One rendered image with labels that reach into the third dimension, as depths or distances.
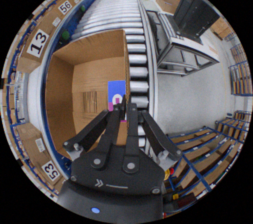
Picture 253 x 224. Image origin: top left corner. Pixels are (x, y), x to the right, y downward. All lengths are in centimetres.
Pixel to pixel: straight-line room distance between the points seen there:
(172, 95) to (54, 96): 124
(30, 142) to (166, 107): 140
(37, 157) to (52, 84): 44
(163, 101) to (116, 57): 94
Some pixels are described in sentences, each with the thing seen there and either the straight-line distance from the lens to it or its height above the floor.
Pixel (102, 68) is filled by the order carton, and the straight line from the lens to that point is 37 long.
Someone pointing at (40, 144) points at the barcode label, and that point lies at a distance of 57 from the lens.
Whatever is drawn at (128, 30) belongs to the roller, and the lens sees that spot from 49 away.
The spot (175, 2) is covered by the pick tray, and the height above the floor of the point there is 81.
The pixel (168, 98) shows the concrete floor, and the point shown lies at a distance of 120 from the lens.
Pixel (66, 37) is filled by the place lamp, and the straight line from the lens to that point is 62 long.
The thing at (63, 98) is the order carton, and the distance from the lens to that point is 39.
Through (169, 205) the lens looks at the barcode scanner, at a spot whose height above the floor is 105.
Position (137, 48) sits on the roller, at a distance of 41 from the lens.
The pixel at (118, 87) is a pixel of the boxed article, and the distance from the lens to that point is 31.
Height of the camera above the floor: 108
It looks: 86 degrees down
